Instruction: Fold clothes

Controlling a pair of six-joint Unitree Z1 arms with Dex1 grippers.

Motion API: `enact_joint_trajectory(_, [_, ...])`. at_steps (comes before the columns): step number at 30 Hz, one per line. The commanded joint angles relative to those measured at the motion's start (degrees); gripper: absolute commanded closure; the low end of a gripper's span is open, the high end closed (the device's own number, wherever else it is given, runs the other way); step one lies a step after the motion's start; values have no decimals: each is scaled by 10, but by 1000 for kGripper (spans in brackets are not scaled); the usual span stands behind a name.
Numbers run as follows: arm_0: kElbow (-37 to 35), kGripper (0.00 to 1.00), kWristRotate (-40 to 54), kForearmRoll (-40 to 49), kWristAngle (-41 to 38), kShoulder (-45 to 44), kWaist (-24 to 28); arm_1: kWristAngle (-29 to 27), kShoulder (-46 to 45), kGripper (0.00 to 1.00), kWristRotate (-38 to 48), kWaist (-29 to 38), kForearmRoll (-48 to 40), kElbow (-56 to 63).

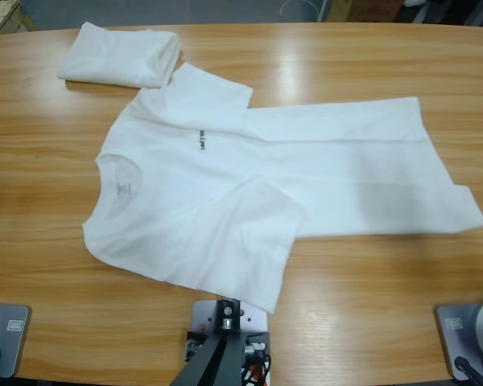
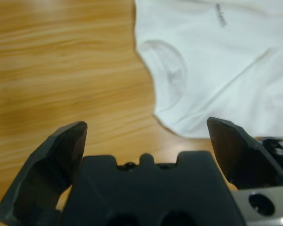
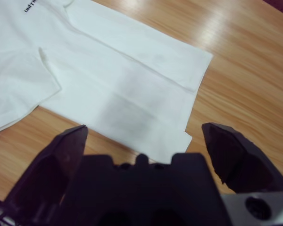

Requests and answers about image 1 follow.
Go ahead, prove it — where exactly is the dark camera stand post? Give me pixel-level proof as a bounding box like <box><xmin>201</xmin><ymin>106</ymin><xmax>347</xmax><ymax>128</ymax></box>
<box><xmin>171</xmin><ymin>298</ymin><xmax>243</xmax><ymax>386</ymax></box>

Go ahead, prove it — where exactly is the white mounting block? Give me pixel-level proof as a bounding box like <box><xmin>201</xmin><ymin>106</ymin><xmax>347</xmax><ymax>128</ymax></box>
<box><xmin>190</xmin><ymin>298</ymin><xmax>270</xmax><ymax>335</ymax></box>

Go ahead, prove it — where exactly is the wooden crate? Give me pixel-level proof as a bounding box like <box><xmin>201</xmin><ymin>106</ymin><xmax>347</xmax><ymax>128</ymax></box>
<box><xmin>0</xmin><ymin>0</ymin><xmax>38</xmax><ymax>37</ymax></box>

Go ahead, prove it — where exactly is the white t-shirt with black print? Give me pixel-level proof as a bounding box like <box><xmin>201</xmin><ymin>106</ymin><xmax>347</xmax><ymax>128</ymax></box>
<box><xmin>82</xmin><ymin>62</ymin><xmax>483</xmax><ymax>314</ymax></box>

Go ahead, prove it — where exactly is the folded white t-shirt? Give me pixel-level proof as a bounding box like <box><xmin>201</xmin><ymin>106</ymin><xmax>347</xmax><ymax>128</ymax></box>
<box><xmin>56</xmin><ymin>22</ymin><xmax>182</xmax><ymax>90</ymax></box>

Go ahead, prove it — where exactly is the orange cable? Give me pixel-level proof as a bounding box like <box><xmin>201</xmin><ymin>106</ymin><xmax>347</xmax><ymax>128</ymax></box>
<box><xmin>241</xmin><ymin>355</ymin><xmax>271</xmax><ymax>386</ymax></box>

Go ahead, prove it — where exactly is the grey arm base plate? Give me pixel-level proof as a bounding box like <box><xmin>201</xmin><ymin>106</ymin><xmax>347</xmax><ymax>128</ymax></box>
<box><xmin>433</xmin><ymin>298</ymin><xmax>483</xmax><ymax>382</ymax></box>
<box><xmin>0</xmin><ymin>302</ymin><xmax>32</xmax><ymax>379</ymax></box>

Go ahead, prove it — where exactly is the brown cardboard box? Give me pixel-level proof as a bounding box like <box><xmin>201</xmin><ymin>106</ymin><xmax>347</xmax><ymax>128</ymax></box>
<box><xmin>328</xmin><ymin>0</ymin><xmax>402</xmax><ymax>23</ymax></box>

